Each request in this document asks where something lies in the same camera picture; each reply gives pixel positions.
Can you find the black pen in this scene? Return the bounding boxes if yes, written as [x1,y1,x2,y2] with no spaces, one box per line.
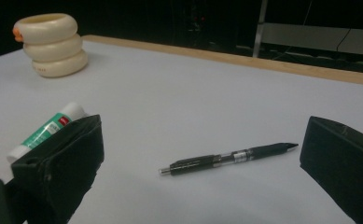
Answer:
[159,142,300,176]

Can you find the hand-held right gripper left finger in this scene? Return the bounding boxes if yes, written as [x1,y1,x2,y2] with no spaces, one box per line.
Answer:
[10,114,105,224]

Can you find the grey metal stand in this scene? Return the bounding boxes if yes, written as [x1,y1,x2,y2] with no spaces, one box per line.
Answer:
[252,0,363,76]

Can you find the cream ringed pen holder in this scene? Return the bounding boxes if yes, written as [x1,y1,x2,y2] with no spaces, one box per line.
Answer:
[12,12,90,78]

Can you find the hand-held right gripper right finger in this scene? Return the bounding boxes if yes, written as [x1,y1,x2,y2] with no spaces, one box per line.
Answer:
[300,115,363,224]

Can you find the green and white glue stick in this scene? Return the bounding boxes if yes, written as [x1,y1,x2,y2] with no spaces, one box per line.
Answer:
[6,102,91,164]

